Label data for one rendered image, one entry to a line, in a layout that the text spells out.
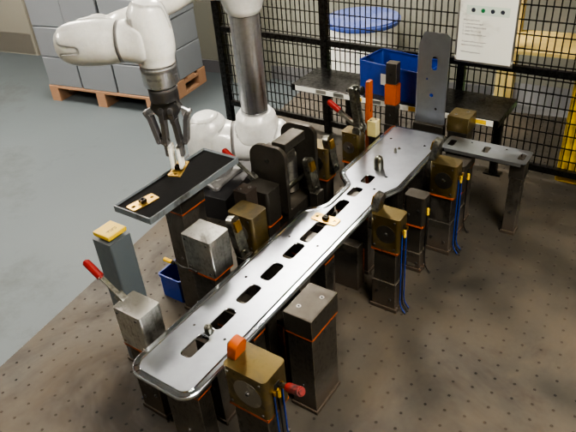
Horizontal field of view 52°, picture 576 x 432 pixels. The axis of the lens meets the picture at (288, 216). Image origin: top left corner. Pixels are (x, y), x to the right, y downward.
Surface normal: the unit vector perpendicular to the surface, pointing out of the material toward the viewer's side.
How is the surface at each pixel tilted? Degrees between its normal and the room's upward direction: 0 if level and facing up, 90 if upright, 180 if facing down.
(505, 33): 90
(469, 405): 0
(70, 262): 0
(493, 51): 90
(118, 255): 90
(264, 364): 0
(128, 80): 90
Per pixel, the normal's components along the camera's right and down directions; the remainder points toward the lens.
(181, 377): -0.07, -0.83
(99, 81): -0.43, 0.53
